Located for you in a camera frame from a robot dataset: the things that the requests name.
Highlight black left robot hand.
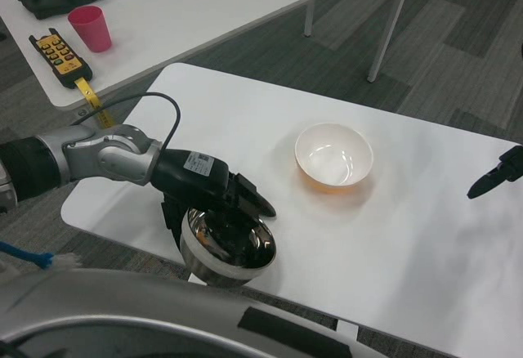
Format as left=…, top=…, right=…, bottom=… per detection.
left=150, top=148, right=278, bottom=248

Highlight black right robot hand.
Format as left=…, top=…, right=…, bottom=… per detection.
left=466, top=144, right=523, bottom=200

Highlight shiny metal bowl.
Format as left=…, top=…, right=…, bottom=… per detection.
left=179, top=207, right=278, bottom=288

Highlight white bowl orange outside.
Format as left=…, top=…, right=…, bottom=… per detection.
left=293, top=123, right=374, bottom=196

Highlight silver robot chest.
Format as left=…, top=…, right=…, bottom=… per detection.
left=0, top=267, right=389, bottom=358

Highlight blue white brush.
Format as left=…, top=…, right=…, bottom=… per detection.
left=0, top=239, right=81, bottom=270

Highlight white side table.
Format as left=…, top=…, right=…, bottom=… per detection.
left=0, top=0, right=418, bottom=108

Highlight pink plastic cup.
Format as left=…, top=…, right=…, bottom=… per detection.
left=67, top=5, right=114, bottom=53

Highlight yellow black remote control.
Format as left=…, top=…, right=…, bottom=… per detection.
left=27, top=27, right=93, bottom=89

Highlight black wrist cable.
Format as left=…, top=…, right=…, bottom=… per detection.
left=69, top=92, right=183, bottom=153

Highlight yellow remote strap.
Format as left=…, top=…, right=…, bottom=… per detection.
left=74, top=78, right=116, bottom=128

